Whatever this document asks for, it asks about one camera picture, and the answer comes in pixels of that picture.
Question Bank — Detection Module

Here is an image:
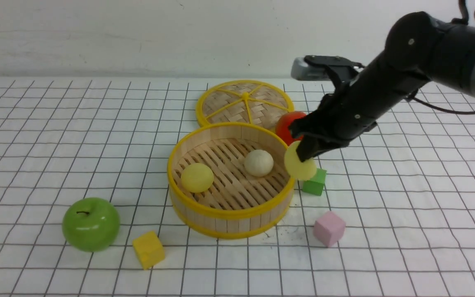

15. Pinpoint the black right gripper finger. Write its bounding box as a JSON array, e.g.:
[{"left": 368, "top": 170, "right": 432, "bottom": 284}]
[{"left": 296, "top": 137, "right": 325, "bottom": 162}]

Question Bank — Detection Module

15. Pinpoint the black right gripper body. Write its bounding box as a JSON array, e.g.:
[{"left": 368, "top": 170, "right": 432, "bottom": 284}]
[{"left": 289, "top": 53, "right": 428, "bottom": 153}]

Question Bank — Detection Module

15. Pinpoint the yellow bun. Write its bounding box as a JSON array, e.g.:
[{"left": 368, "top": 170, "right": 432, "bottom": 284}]
[
  {"left": 283, "top": 140, "right": 317, "bottom": 181},
  {"left": 181, "top": 163, "right": 214, "bottom": 193}
]

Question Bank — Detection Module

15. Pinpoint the white beige bun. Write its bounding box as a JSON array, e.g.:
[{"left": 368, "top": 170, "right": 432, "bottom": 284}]
[{"left": 243, "top": 150, "right": 274, "bottom": 177}]

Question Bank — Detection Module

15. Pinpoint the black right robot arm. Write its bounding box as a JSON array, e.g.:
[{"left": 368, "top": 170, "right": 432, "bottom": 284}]
[{"left": 289, "top": 12, "right": 475, "bottom": 161}]

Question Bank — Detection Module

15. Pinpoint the woven bamboo steamer lid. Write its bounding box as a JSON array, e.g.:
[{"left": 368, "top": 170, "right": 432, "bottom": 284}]
[{"left": 195, "top": 80, "right": 294, "bottom": 130}]

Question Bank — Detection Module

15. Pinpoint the bamboo steamer tray yellow rim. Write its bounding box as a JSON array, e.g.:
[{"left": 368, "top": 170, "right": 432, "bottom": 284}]
[{"left": 167, "top": 122, "right": 295, "bottom": 239}]

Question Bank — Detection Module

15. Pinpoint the red tomato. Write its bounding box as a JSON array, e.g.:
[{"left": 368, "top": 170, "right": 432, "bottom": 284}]
[{"left": 275, "top": 111, "right": 306, "bottom": 146}]

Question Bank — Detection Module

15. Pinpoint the green cube block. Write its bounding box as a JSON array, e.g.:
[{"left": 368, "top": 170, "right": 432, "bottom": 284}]
[{"left": 301, "top": 168, "right": 327, "bottom": 196}]

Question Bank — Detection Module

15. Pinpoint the pink cube block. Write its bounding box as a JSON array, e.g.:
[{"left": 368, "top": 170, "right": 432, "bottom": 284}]
[{"left": 313, "top": 211, "right": 346, "bottom": 248}]

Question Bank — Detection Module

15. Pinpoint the white grid tablecloth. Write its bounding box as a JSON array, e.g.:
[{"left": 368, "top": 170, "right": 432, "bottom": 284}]
[{"left": 0, "top": 77, "right": 475, "bottom": 297}]

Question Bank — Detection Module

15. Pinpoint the yellow cube block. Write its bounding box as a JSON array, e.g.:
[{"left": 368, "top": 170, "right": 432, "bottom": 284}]
[{"left": 132, "top": 231, "right": 165, "bottom": 270}]

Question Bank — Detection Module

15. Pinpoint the green apple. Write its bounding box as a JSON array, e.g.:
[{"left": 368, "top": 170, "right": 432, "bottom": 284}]
[{"left": 61, "top": 197, "right": 120, "bottom": 252}]

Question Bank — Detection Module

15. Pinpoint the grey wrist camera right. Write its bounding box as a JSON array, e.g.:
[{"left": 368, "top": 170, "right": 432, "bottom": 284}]
[{"left": 291, "top": 55, "right": 364, "bottom": 89}]

